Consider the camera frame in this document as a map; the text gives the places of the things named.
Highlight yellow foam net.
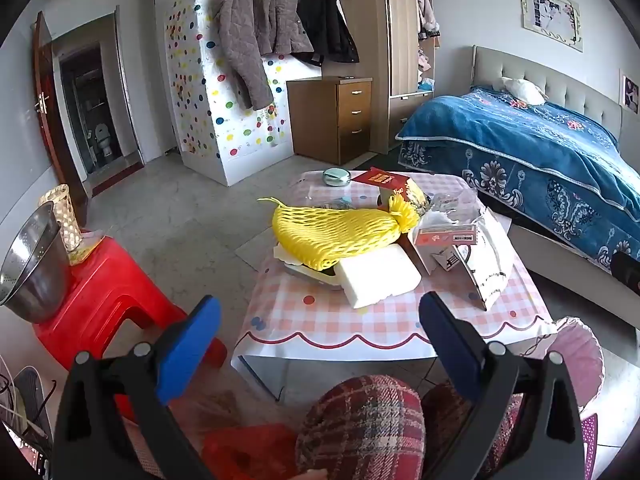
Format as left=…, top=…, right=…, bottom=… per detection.
left=257, top=195, right=418, bottom=270

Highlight black bag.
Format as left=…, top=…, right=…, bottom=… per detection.
left=610, top=251, right=640, bottom=296

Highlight blue floral blanket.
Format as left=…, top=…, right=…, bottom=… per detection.
left=395, top=85, right=640, bottom=276

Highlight purple perforated basket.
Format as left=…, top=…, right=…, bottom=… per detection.
left=581, top=412, right=599, bottom=480

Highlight black jacket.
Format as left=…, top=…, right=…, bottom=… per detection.
left=296, top=0, right=360, bottom=65

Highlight red plastic stool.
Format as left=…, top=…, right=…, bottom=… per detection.
left=32, top=232, right=226, bottom=426

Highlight clear plastic wrapper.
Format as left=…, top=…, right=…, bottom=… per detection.
left=425, top=187, right=488, bottom=226

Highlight wooden wardrobe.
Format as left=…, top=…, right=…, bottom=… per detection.
left=312, top=0, right=441, bottom=141

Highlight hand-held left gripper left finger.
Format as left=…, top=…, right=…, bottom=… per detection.
left=52, top=295, right=223, bottom=480

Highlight pink hanging clothes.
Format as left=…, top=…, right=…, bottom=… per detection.
left=414, top=0, right=441, bottom=91

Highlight red-brown door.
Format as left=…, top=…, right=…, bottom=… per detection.
left=31, top=11, right=91, bottom=226

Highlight white dotted cabinet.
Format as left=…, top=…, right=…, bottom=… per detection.
left=155, top=0, right=296, bottom=187

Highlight red cardboard box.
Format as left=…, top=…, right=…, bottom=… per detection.
left=350, top=167, right=433, bottom=216

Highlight steel bowl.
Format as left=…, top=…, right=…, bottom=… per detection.
left=0, top=201, right=72, bottom=323

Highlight beige upholstered bed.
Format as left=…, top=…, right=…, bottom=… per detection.
left=395, top=45, right=640, bottom=331

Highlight person's left plaid leg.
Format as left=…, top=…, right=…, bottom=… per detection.
left=295, top=374, right=426, bottom=480

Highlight white toilet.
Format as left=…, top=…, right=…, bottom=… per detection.
left=94, top=122, right=115, bottom=163

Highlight white pillow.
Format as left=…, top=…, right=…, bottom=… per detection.
left=500, top=76, right=548, bottom=106

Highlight small wall photo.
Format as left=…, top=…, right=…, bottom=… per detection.
left=619, top=70, right=640, bottom=113

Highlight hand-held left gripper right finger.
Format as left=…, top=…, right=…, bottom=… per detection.
left=417, top=291, right=586, bottom=480

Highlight small pink box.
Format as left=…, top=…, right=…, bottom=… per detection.
left=414, top=224, right=480, bottom=248

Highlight wooden nightstand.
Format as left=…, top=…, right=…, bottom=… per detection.
left=286, top=76, right=373, bottom=159

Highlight white foam block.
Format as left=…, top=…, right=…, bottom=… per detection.
left=334, top=246, right=422, bottom=310

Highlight pink checked tablecloth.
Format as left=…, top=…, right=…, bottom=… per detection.
left=231, top=169, right=558, bottom=361

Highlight framed wall picture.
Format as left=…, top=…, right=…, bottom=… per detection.
left=517, top=0, right=585, bottom=53

